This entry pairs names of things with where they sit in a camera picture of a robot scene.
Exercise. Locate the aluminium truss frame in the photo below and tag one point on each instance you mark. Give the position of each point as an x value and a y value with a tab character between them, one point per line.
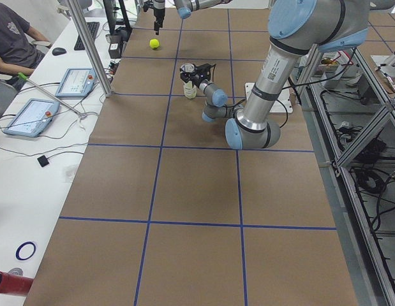
351	111

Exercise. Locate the blue tape roll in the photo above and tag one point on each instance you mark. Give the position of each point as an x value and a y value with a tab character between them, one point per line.
25	251

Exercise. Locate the small black square device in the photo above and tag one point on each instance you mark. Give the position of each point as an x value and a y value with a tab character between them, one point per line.
43	161

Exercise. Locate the Wilson tennis ball can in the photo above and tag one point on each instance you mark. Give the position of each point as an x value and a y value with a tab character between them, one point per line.
189	83

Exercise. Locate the black box with label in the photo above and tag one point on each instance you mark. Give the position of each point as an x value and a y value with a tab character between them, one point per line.
118	42

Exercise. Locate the black computer mouse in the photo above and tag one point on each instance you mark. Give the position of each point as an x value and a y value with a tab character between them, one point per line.
58	51

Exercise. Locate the lower teach pendant tablet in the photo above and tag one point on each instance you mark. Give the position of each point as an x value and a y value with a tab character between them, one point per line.
33	118

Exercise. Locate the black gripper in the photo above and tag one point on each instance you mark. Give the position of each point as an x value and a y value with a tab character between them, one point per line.
158	13
196	82

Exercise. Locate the red cylinder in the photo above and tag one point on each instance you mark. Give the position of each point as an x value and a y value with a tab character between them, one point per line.
16	285

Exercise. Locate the seated person in grey shirt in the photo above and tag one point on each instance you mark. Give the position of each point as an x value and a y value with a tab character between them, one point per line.
17	54

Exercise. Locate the aluminium frame post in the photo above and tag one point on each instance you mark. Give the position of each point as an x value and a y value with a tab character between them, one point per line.
88	41

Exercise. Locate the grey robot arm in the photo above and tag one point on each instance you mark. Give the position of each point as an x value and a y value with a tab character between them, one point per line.
184	9
294	27

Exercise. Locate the upper teach pendant tablet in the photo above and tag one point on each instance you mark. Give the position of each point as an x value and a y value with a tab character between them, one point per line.
76	83

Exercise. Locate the yellow Wilson tennis ball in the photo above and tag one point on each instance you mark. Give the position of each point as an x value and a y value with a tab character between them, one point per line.
154	43

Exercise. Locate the green handled metal rod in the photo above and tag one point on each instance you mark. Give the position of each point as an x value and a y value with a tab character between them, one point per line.
50	95

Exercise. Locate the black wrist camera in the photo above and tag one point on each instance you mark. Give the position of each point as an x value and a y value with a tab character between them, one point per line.
205	70

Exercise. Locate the teach pendant tablet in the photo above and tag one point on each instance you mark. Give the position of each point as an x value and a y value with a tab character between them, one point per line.
33	118
76	83

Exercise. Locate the black monitor stand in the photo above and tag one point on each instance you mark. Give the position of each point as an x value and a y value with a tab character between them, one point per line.
117	18

